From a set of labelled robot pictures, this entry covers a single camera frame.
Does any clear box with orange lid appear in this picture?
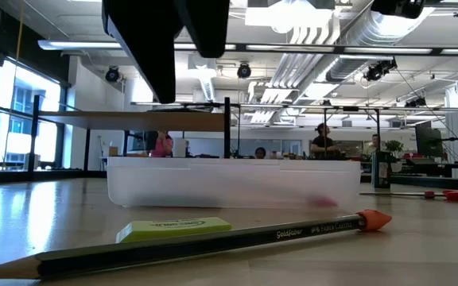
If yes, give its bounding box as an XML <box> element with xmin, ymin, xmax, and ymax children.
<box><xmin>107</xmin><ymin>157</ymin><xmax>362</xmax><ymax>210</ymax></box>

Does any green eraser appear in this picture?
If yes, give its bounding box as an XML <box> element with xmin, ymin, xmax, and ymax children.
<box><xmin>115</xmin><ymin>216</ymin><xmax>233</xmax><ymax>244</ymax></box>

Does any thin orange pencil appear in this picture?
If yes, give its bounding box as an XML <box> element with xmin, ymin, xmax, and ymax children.
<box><xmin>307</xmin><ymin>195</ymin><xmax>339</xmax><ymax>209</ymax></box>

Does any black pencil with orange cap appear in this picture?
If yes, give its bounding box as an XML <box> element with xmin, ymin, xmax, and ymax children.
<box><xmin>0</xmin><ymin>209</ymin><xmax>393</xmax><ymax>280</ymax></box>

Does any black round ceiling spotlight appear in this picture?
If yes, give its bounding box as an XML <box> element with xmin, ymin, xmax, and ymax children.
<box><xmin>236</xmin><ymin>62</ymin><xmax>252</xmax><ymax>79</ymax></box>
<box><xmin>105</xmin><ymin>66</ymin><xmax>121</xmax><ymax>83</ymax></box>

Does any long ceiling light strip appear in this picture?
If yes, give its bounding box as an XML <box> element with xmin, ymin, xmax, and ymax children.
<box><xmin>37</xmin><ymin>39</ymin><xmax>458</xmax><ymax>56</ymax></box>

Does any wooden shelf board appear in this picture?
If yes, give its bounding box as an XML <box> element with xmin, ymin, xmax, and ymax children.
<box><xmin>37</xmin><ymin>110</ymin><xmax>227</xmax><ymax>133</ymax></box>

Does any large glass window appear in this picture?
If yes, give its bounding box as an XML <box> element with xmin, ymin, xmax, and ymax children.
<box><xmin>0</xmin><ymin>59</ymin><xmax>68</xmax><ymax>172</ymax></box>

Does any black ceiling track lamp cluster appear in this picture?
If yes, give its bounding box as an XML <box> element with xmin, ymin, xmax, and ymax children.
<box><xmin>363</xmin><ymin>59</ymin><xmax>398</xmax><ymax>83</ymax></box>

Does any green potted plant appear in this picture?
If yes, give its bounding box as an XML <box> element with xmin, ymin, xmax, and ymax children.
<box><xmin>383</xmin><ymin>139</ymin><xmax>405</xmax><ymax>160</ymax></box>

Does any black computer monitor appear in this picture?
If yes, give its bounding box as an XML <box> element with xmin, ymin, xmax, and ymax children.
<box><xmin>414</xmin><ymin>121</ymin><xmax>444</xmax><ymax>158</ymax></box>

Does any dark long desk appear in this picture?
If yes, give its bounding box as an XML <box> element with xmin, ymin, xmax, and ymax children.
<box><xmin>390</xmin><ymin>157</ymin><xmax>458</xmax><ymax>191</ymax></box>

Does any black aluminium rig frame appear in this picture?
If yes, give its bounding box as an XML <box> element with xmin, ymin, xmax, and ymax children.
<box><xmin>28</xmin><ymin>94</ymin><xmax>382</xmax><ymax>178</ymax></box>

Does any yellow hanging cord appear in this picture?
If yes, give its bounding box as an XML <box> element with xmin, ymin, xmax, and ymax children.
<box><xmin>14</xmin><ymin>0</ymin><xmax>25</xmax><ymax>60</ymax></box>

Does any silver ventilation duct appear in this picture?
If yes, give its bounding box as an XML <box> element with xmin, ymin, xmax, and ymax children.
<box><xmin>326</xmin><ymin>0</ymin><xmax>437</xmax><ymax>83</ymax></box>

